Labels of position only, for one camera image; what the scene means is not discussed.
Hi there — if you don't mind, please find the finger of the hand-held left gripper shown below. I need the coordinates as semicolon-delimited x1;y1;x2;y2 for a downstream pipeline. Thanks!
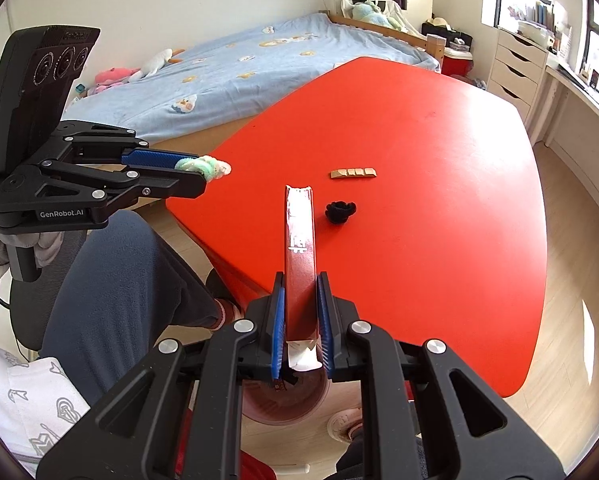
54;120;203;171
96;169;209;224

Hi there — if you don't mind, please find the tan wooden block strip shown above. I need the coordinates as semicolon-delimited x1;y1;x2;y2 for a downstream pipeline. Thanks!
329;166;380;181

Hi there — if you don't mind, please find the pink plush toy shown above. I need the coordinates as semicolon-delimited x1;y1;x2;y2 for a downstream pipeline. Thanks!
94;66;143;92

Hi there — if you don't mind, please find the bed with blue sheet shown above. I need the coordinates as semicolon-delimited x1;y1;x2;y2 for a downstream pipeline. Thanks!
62;12;440;143

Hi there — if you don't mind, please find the person's left hand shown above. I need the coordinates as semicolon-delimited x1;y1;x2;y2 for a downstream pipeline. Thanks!
0;209;64;272

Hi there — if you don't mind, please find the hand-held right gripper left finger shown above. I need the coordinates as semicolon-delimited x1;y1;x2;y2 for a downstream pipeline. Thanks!
36;271;286;480

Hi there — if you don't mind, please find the person's left leg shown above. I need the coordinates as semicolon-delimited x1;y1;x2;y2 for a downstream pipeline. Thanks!
40;210;220;406

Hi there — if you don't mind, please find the white drawer unit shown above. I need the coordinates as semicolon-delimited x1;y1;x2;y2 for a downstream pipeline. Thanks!
489;27;550;121

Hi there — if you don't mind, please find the person's leg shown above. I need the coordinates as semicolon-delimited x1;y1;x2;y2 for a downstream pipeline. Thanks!
40;210;220;406
334;435;380;480

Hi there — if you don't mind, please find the person's right leg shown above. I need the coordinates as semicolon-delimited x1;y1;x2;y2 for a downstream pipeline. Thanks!
334;435;380;480

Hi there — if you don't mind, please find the long white desk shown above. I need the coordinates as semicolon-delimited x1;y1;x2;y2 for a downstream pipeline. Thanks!
527;55;599;161

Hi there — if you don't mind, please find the white goose plush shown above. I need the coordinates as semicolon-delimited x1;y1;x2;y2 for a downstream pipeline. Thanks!
130;49;185;81

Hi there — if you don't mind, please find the black chair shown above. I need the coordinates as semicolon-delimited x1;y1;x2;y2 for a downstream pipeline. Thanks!
7;230;88;356

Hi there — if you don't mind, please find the row of books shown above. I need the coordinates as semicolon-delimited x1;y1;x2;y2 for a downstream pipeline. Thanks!
527;0;573;56

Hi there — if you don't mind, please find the long red cardboard box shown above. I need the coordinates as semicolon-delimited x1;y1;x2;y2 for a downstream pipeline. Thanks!
284;184;325;373

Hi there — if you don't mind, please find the pink white slipper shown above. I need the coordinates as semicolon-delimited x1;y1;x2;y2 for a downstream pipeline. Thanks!
207;270;245;331
327;407;365;443

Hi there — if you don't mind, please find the green blue plush toy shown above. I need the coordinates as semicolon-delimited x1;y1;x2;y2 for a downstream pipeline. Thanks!
352;2;403;28

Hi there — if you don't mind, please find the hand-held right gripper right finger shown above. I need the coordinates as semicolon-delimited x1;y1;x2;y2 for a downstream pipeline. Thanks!
315;271;565;480

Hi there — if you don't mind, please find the white patterned shirt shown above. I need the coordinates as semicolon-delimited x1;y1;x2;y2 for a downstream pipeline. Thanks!
0;280;93;478

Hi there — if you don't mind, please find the black storage bin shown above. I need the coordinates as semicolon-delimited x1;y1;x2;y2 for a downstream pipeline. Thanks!
444;30;475;53

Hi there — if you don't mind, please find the red cooler box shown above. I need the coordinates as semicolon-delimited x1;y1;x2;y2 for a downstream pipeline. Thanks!
442;50;473;77

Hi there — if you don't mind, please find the black scrunchie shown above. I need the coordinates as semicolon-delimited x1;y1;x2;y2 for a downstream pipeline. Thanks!
325;200;357;226

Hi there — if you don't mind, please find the white green fluffy sock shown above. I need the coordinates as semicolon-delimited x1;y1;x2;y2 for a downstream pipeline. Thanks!
174;155;233;183

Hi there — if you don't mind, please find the white metal bed rail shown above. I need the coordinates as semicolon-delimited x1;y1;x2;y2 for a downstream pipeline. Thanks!
339;0;420;31

